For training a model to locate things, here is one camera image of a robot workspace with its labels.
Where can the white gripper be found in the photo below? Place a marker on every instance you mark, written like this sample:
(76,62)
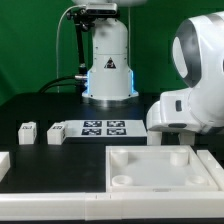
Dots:
(154,123)

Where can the white square tabletop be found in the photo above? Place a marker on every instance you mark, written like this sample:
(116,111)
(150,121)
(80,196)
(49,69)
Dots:
(156,169)

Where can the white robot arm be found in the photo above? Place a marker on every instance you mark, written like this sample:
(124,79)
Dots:
(198,56)

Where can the white marker base plate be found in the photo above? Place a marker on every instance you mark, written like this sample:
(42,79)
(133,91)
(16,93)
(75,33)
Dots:
(105,128)

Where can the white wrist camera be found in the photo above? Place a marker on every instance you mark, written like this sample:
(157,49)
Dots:
(174,107)

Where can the white right obstacle wall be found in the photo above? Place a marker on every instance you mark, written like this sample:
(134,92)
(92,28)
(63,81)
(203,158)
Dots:
(213,167)

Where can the white obstacle wall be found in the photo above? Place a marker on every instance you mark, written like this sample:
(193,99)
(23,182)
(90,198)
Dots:
(111,206)
(4,164)
(213,167)

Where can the white front obstacle wall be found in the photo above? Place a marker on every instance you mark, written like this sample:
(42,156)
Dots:
(111,206)

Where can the black camera stand pole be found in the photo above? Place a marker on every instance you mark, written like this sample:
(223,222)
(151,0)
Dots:
(80,40)

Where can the black camera on stand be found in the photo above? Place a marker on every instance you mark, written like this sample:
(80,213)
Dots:
(101,9)

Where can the white left obstacle wall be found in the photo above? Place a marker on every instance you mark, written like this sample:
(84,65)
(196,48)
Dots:
(4,164)

